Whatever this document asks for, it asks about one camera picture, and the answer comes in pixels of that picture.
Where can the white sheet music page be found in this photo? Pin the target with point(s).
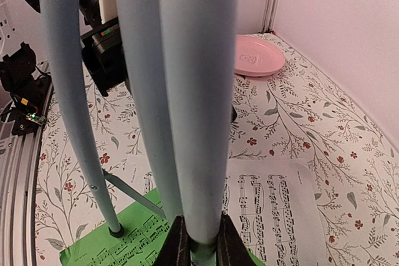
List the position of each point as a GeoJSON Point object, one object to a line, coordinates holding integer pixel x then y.
{"type": "Point", "coordinates": [272, 205]}

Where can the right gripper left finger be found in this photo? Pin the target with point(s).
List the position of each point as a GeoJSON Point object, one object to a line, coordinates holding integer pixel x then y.
{"type": "Point", "coordinates": [176, 248]}

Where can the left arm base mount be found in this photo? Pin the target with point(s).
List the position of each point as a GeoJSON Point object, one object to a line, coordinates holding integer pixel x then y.
{"type": "Point", "coordinates": [28, 87]}

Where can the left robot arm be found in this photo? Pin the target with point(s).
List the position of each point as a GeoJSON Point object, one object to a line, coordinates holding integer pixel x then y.
{"type": "Point", "coordinates": [103, 35]}

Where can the metal front rail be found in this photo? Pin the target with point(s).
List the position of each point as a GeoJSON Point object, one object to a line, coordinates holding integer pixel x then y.
{"type": "Point", "coordinates": [19, 163]}

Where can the floral patterned table mat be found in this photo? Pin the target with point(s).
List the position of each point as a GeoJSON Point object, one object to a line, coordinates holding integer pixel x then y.
{"type": "Point", "coordinates": [298, 113]}

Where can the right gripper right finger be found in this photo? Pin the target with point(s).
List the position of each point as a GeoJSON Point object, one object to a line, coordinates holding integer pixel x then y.
{"type": "Point", "coordinates": [230, 250]}

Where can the pink plate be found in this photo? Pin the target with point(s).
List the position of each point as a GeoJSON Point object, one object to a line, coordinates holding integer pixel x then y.
{"type": "Point", "coordinates": [256, 57]}

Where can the green sheet music page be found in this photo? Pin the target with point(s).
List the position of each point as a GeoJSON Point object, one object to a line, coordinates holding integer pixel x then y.
{"type": "Point", "coordinates": [131, 238]}

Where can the light blue music stand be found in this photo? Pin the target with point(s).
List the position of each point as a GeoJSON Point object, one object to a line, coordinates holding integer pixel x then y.
{"type": "Point", "coordinates": [180, 59]}

